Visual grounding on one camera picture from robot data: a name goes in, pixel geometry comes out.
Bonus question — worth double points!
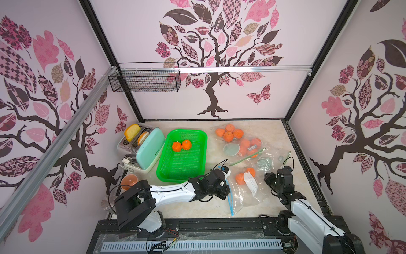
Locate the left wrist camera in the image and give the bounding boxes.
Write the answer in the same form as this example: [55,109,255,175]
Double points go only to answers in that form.
[219,166,230,178]

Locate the yellow bread slice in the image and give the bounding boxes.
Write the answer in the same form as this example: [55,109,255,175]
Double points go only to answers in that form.
[124,124,141,142]

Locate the mint green toaster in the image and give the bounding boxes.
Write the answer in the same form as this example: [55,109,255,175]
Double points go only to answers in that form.
[116,123,166,174]

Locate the orange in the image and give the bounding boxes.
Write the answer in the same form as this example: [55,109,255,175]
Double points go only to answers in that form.
[172,141,182,152]
[181,140,192,150]

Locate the blue zip clear bag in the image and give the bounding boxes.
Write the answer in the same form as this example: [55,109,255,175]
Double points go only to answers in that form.
[226,166,268,216]

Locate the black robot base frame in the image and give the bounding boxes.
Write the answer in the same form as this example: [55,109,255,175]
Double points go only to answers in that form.
[85,215,362,254]

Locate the aluminium rail wall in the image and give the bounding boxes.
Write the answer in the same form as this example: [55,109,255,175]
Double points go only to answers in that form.
[169,65,313,73]
[1,66,117,241]

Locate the aluminium rail left wall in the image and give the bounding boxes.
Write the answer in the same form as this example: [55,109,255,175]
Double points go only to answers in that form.
[1,66,117,241]

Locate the orange toast slice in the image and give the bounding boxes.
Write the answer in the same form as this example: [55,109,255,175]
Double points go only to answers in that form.
[137,131,150,146]

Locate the oranges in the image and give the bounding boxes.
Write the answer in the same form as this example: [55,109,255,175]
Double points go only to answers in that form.
[215,124,244,143]
[235,168,256,185]

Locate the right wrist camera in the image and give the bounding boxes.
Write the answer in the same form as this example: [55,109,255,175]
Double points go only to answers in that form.
[277,166,294,188]

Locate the aluminium rail back wall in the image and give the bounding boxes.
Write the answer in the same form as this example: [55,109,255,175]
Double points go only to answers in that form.
[169,65,313,73]

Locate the green plastic basket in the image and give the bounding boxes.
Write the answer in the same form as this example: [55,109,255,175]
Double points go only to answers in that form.
[156,129,207,183]

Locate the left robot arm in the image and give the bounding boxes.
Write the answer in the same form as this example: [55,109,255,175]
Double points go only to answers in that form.
[114,166,231,233]

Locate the black wire wall basket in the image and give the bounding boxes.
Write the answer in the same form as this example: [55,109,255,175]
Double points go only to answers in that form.
[108,60,181,93]

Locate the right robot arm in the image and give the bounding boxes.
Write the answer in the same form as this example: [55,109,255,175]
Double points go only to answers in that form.
[264,166,365,254]

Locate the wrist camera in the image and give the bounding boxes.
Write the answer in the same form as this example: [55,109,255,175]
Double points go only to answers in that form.
[219,166,230,178]
[277,166,294,188]

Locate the white slotted cable duct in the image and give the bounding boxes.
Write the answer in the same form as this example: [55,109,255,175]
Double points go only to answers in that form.
[99,239,283,254]

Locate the pink ceramic mug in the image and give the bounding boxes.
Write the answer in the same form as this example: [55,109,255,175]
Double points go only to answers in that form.
[120,174,139,191]

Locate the green zip bag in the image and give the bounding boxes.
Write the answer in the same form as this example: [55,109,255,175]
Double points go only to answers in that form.
[211,123,266,165]
[252,149,292,174]

